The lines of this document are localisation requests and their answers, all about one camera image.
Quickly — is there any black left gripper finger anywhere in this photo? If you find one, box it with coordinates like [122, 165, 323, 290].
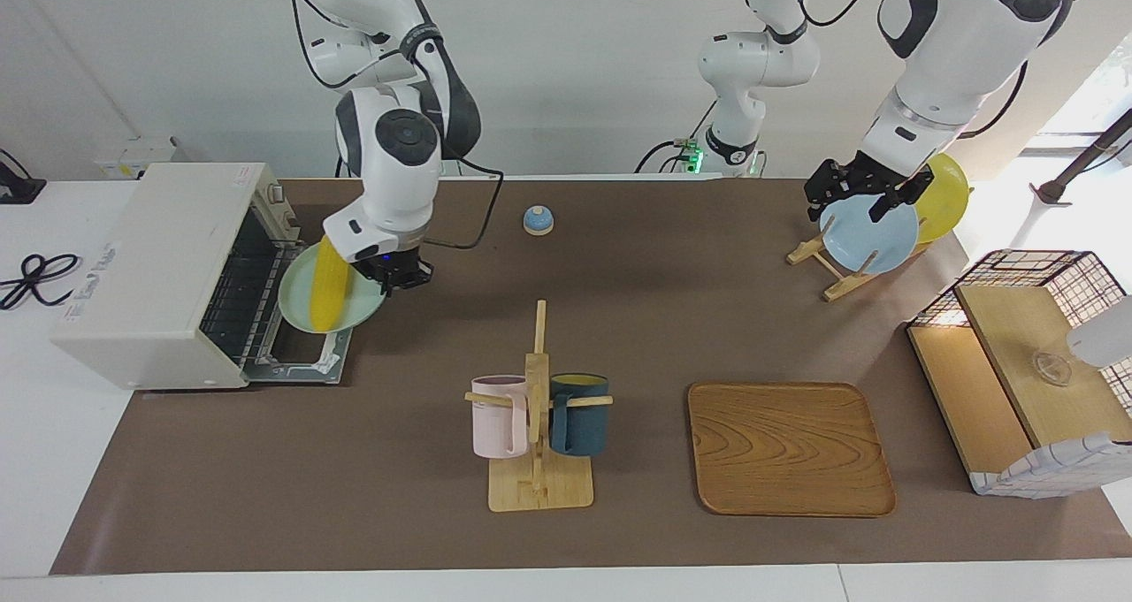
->
[870, 172, 937, 225]
[804, 164, 838, 224]

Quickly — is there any pale green plate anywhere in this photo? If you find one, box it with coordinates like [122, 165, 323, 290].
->
[278, 241, 387, 334]

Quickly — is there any yellow corn cob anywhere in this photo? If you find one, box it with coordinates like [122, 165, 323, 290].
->
[310, 235, 353, 332]

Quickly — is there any glass oven door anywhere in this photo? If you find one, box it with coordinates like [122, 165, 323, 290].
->
[241, 324, 356, 385]

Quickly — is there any white toaster oven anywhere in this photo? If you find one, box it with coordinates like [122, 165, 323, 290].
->
[50, 162, 303, 392]

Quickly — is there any light blue plate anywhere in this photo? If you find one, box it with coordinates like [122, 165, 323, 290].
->
[819, 193, 921, 275]

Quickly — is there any yellow plate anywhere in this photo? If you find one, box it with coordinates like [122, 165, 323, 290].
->
[914, 153, 971, 245]

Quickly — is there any wooden plate rack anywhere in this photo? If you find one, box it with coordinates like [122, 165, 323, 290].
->
[787, 216, 929, 303]

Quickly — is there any pink mug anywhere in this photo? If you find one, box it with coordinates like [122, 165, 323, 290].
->
[470, 375, 532, 460]

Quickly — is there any brown table mat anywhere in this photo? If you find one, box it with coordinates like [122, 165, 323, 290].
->
[49, 178, 1132, 576]

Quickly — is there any black stand pole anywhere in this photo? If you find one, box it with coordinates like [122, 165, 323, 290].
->
[1030, 107, 1132, 207]

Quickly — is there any dark teal mug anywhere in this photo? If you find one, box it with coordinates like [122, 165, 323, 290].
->
[547, 372, 610, 458]

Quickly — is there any small clear glass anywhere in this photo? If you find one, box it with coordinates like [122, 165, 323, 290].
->
[1033, 352, 1074, 386]

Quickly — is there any wooden mug rack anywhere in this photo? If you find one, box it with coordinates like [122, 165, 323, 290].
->
[464, 299, 614, 513]

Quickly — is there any brown wooden tray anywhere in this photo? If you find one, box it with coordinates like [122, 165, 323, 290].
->
[687, 381, 898, 518]

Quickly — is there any black clamp device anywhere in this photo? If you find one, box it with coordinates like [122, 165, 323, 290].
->
[0, 149, 47, 205]

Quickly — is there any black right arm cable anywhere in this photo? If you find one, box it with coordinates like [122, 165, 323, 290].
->
[274, 0, 506, 251]

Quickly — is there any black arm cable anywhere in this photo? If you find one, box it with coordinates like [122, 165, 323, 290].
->
[743, 0, 1098, 140]
[274, 0, 506, 251]

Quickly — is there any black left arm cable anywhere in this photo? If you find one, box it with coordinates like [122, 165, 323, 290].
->
[743, 0, 1098, 140]

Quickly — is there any wire basket with wooden shelves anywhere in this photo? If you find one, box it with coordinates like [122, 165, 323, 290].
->
[906, 249, 1132, 499]

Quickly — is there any coiled black cable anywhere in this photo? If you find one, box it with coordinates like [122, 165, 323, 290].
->
[0, 253, 82, 311]

